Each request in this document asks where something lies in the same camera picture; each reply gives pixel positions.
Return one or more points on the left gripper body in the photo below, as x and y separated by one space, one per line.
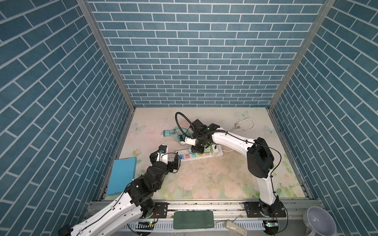
171 167

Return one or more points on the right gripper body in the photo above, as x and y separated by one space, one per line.
199 144

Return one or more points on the white charger adapter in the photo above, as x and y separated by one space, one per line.
214 150

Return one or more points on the white power strip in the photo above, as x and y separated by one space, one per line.
189 155

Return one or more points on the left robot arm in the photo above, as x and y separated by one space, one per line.
133 203

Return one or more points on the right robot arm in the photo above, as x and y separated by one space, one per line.
260 160

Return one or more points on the blue sheet at left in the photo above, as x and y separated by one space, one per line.
122 173

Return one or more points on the white small device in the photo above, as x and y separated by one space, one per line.
234 228

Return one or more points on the white bowl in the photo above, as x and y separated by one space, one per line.
319 222

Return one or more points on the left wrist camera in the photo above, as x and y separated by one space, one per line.
162 156

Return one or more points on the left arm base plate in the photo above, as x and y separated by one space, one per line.
154 210

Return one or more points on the green box on rail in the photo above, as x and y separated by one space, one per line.
197 219

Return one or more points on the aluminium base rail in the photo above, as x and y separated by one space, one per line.
223 210

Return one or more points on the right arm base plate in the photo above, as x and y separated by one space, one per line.
251 209

